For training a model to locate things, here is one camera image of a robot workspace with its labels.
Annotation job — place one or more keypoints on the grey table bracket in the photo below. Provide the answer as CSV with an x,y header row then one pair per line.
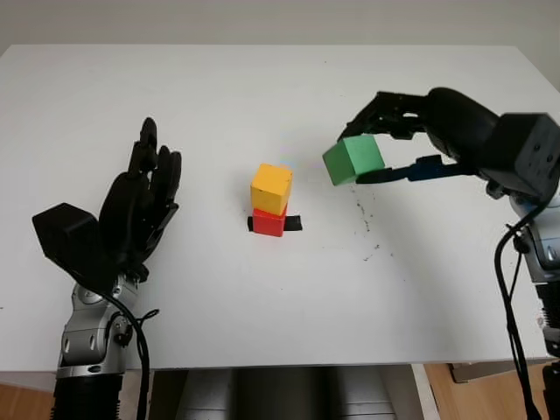
x,y
466,374

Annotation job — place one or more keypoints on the black tape strip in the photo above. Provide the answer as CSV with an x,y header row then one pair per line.
x,y
294,224

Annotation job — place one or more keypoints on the yellow wooden block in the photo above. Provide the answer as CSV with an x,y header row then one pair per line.
x,y
269,188

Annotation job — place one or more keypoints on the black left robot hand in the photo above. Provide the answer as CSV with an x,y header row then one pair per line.
x,y
131,210

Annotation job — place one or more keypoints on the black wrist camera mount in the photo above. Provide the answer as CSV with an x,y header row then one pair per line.
x,y
65,236
525,149

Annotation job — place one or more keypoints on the white table leg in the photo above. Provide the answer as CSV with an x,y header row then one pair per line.
x,y
422,389

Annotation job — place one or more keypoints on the dark grey robot torso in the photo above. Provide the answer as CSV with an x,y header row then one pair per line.
x,y
280,394

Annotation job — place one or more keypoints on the red wooden block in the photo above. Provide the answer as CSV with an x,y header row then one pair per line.
x,y
268,224

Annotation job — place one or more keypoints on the green wooden block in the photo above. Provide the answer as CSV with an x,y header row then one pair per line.
x,y
354,157

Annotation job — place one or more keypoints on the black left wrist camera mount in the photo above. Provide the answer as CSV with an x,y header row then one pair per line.
x,y
65,236

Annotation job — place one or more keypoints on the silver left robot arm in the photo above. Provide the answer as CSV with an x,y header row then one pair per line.
x,y
83,337

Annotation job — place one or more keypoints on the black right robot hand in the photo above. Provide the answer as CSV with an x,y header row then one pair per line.
x,y
459,127

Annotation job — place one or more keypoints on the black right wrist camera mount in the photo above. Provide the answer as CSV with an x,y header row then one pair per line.
x,y
525,149

